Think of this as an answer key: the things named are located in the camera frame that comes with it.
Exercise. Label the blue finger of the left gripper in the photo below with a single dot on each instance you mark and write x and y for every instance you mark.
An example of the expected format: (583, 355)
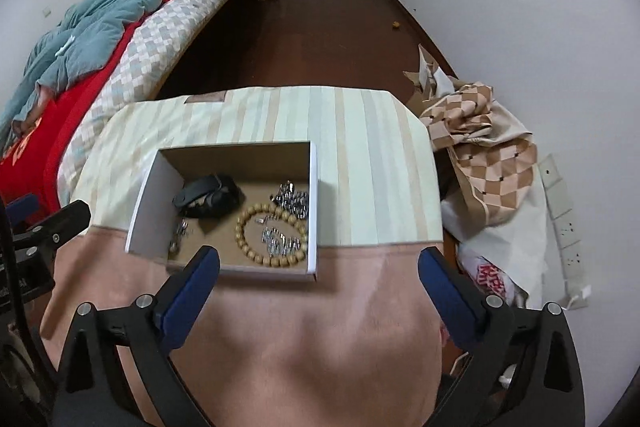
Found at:
(22, 208)
(65, 224)

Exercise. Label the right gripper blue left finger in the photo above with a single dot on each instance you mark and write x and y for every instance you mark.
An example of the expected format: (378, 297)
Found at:
(182, 297)

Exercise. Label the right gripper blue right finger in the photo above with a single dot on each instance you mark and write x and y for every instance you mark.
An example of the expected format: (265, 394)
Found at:
(457, 301)

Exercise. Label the red bed blanket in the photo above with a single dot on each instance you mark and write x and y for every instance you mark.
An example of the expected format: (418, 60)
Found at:
(27, 160)

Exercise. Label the white plastic bag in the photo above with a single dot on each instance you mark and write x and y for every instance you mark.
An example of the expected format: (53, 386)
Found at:
(523, 250)

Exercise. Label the pink table cloth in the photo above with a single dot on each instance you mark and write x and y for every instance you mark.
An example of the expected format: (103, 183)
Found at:
(360, 345)

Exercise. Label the black clip case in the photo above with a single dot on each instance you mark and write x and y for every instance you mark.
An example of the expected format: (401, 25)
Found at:
(209, 197)

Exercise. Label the white cardboard box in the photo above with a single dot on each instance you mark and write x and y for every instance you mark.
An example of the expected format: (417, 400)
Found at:
(255, 203)

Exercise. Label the white power strip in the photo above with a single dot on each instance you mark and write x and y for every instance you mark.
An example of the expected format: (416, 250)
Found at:
(566, 280)

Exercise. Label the striped cream cloth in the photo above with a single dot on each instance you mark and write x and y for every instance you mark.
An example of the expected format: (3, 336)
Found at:
(370, 156)

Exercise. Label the checkered brown cloth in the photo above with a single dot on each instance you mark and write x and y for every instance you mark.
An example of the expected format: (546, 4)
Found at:
(492, 153)

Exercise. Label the blue-grey quilt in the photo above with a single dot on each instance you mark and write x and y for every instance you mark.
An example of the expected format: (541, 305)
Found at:
(82, 43)

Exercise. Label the checkered white bed sheet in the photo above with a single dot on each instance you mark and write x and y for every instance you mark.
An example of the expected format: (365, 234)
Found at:
(153, 50)

